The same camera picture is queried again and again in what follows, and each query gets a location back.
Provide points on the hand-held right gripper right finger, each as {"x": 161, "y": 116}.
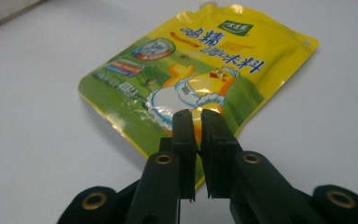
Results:
{"x": 219, "y": 155}

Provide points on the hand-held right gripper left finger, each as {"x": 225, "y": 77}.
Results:
{"x": 185, "y": 149}

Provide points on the yellow green seasoning pouch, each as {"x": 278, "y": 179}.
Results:
{"x": 199, "y": 71}

